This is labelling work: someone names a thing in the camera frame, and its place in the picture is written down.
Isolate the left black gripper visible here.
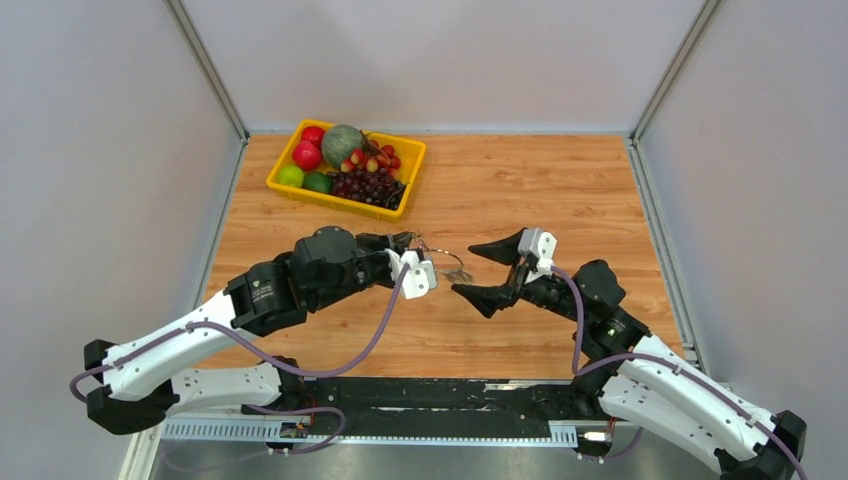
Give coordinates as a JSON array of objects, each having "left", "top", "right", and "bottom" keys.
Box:
[{"left": 310, "top": 233, "right": 412, "bottom": 312}]

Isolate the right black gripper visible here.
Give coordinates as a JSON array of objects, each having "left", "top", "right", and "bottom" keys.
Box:
[{"left": 450, "top": 229, "right": 588, "bottom": 325}]

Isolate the large silver keyring with clips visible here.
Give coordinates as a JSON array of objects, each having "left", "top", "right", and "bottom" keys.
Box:
[{"left": 410, "top": 232, "right": 474, "bottom": 285}]

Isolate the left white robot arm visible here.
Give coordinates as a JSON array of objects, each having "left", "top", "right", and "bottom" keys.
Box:
[{"left": 82, "top": 226, "right": 438, "bottom": 435}]

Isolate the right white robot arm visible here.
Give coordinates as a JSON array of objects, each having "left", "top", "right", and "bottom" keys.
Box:
[{"left": 452, "top": 228, "right": 807, "bottom": 479}]

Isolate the purple grape bunch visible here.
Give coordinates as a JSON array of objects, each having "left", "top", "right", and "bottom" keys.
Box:
[{"left": 327, "top": 169, "right": 407, "bottom": 211}]

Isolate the red lychee cluster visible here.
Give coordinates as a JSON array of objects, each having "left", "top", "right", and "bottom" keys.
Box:
[{"left": 339, "top": 140, "right": 402, "bottom": 180}]

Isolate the yellow plastic tray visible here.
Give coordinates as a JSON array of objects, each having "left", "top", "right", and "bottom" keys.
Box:
[{"left": 266, "top": 119, "right": 426, "bottom": 222}]

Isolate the dark green lime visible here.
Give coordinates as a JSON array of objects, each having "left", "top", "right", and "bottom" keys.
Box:
[{"left": 302, "top": 172, "right": 334, "bottom": 195}]

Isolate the green melon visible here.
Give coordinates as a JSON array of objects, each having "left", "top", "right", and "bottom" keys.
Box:
[{"left": 321, "top": 124, "right": 366, "bottom": 169}]

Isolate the light green lime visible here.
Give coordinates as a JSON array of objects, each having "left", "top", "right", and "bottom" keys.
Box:
[{"left": 276, "top": 164, "right": 305, "bottom": 188}]

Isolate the red apple front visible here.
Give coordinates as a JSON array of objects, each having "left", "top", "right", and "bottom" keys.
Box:
[{"left": 292, "top": 140, "right": 324, "bottom": 171}]

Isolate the red apple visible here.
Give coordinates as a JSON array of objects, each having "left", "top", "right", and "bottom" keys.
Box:
[
  {"left": 292, "top": 140, "right": 324, "bottom": 171},
  {"left": 300, "top": 125, "right": 326, "bottom": 149}
]

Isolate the red apple back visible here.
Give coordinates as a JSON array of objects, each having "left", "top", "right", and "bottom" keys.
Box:
[{"left": 300, "top": 125, "right": 326, "bottom": 149}]

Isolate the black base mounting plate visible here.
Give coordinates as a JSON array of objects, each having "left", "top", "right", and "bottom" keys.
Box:
[{"left": 241, "top": 377, "right": 619, "bottom": 456}]

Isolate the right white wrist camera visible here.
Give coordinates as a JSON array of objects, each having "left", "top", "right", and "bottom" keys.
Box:
[{"left": 517, "top": 227, "right": 558, "bottom": 276}]

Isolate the aluminium frame rail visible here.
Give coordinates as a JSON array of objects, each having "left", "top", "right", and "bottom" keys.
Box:
[{"left": 125, "top": 374, "right": 664, "bottom": 448}]

